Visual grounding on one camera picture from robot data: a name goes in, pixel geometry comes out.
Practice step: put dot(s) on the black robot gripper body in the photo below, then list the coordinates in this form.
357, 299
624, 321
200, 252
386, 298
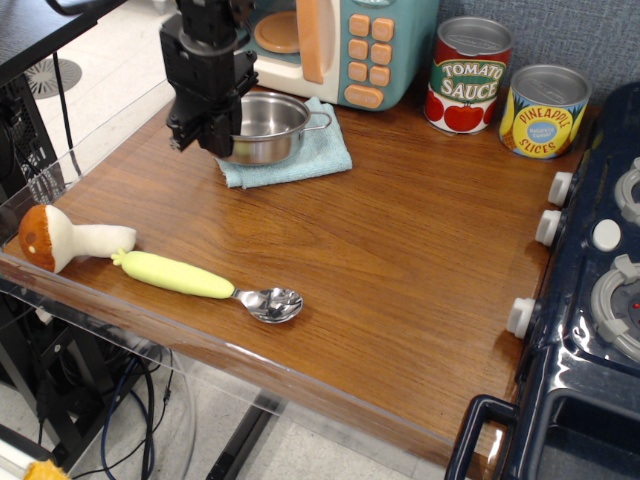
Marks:
205, 68

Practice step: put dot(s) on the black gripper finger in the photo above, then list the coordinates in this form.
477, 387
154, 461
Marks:
235, 115
216, 134

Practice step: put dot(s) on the silver steel pot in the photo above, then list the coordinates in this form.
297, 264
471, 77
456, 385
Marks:
272, 129

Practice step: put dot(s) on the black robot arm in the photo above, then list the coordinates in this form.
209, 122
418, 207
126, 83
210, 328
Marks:
209, 72

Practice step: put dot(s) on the light blue rag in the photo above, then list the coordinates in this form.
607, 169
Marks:
323, 152

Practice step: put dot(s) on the teal toy microwave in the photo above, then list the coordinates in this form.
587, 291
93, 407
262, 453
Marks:
358, 54

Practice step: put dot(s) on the plush mushroom toy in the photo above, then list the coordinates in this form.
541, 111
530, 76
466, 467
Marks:
50, 241

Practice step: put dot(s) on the tomato sauce can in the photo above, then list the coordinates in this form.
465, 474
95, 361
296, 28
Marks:
469, 64

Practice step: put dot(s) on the clear acrylic table guard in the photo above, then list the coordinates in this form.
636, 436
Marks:
350, 353

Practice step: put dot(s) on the black side table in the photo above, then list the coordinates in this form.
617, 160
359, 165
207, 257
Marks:
65, 374

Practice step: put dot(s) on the pineapple slices can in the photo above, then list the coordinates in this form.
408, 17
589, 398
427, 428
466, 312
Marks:
544, 109

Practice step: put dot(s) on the dark blue toy stove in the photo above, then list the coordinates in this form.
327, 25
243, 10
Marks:
576, 412

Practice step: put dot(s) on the spoon with green handle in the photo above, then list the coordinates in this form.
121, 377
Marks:
272, 306

